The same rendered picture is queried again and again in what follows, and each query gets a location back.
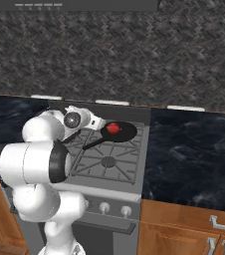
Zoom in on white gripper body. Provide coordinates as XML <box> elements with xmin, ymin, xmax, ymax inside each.
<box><xmin>95</xmin><ymin>118</ymin><xmax>108</xmax><ymax>130</ymax></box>

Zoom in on red tomato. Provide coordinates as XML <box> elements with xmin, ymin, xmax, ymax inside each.
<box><xmin>106</xmin><ymin>122</ymin><xmax>121</xmax><ymax>134</ymax></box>

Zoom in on black frying pan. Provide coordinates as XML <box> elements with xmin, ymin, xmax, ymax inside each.
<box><xmin>82</xmin><ymin>121</ymin><xmax>138</xmax><ymax>150</ymax></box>

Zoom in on grey stove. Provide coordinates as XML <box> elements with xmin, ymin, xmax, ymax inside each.
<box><xmin>9</xmin><ymin>101</ymin><xmax>152</xmax><ymax>255</ymax></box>

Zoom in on white stove knob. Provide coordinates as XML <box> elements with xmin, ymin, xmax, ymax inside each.
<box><xmin>99</xmin><ymin>201</ymin><xmax>112</xmax><ymax>214</ymax></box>
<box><xmin>120</xmin><ymin>205</ymin><xmax>132</xmax><ymax>218</ymax></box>

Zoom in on dark oven door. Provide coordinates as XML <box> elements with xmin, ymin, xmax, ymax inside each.
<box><xmin>39</xmin><ymin>221</ymin><xmax>116</xmax><ymax>255</ymax></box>

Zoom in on grey range hood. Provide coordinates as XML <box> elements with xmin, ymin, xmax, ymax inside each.
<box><xmin>0</xmin><ymin>0</ymin><xmax>160</xmax><ymax>13</ymax></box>

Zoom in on wooden drawer front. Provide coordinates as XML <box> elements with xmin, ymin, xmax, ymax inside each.
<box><xmin>139</xmin><ymin>198</ymin><xmax>225</xmax><ymax>237</ymax></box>

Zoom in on wooden cupboard run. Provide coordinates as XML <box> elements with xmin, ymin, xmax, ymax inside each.
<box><xmin>0</xmin><ymin>172</ymin><xmax>30</xmax><ymax>255</ymax></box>

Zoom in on white wall outlet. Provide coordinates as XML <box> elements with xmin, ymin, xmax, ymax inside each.
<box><xmin>166</xmin><ymin>105</ymin><xmax>206</xmax><ymax>113</ymax></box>
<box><xmin>95</xmin><ymin>99</ymin><xmax>130</xmax><ymax>107</ymax></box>

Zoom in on grey oven door handle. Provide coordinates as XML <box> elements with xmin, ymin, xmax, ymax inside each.
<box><xmin>75</xmin><ymin>218</ymin><xmax>137</xmax><ymax>236</ymax></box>

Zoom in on silver drawer handle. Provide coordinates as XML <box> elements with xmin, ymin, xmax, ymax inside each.
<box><xmin>209</xmin><ymin>214</ymin><xmax>225</xmax><ymax>233</ymax></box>

